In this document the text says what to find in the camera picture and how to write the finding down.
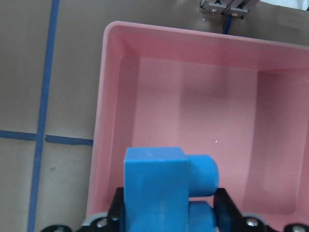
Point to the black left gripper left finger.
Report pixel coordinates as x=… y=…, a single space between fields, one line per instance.
x=116 y=211

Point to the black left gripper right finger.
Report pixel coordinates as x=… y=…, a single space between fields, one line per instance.
x=228 y=217

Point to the blue toy block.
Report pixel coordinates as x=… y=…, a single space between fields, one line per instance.
x=164 y=190

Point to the pink plastic box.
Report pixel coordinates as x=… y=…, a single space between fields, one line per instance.
x=243 y=101

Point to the brown paper table cover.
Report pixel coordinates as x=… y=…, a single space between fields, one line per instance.
x=50 y=63

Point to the aluminium frame post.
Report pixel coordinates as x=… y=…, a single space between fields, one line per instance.
x=232 y=8

